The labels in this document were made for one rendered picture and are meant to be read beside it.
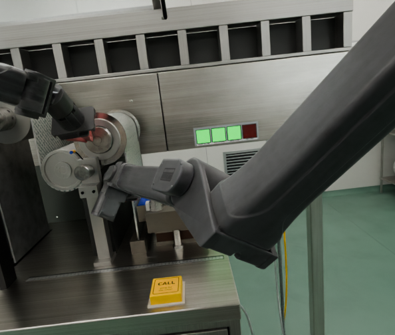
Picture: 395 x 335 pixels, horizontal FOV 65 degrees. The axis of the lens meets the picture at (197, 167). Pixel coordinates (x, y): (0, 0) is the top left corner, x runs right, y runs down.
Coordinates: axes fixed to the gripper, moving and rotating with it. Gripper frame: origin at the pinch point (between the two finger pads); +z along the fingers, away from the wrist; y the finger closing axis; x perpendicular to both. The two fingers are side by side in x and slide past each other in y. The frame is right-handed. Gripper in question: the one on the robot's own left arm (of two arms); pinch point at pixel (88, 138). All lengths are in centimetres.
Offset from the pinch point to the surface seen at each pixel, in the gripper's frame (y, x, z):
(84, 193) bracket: -3.4, -13.0, 5.8
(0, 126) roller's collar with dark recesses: -20.9, 4.4, -5.3
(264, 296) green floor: 55, -47, 155
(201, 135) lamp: 30.0, 14.6, 34.6
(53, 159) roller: -12.5, -1.3, 5.9
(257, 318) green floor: 47, -58, 139
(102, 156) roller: 1.7, -2.9, 6.0
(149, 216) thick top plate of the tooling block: 11.9, -19.6, 14.7
